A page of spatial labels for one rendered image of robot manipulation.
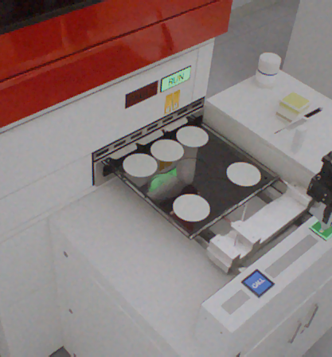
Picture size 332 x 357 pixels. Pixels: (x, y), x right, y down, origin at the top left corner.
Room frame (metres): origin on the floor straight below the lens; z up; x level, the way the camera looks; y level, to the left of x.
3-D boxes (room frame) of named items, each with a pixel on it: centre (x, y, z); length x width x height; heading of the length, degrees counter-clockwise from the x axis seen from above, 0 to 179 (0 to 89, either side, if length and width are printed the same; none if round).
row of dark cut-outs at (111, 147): (1.26, 0.05, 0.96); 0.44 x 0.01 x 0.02; 136
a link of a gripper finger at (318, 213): (0.92, -0.39, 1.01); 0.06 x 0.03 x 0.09; 47
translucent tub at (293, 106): (1.38, -0.38, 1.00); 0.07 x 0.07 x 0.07; 50
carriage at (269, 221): (0.99, -0.28, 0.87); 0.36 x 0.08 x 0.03; 136
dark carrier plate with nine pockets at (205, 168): (1.16, -0.08, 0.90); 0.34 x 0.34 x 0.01; 46
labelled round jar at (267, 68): (1.56, -0.31, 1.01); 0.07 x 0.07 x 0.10
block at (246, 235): (0.93, -0.23, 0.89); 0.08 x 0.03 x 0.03; 46
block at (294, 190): (1.11, -0.40, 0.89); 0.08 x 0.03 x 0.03; 46
